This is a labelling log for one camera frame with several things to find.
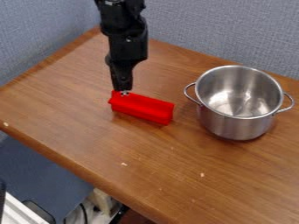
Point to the red rectangular block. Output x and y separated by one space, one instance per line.
143 107

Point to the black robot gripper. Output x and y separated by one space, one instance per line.
127 49

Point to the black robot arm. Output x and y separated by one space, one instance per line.
121 9

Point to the black and white chair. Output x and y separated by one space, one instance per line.
18 213

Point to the white items under table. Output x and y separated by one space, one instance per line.
99 209

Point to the stainless steel pot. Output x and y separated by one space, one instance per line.
238 99

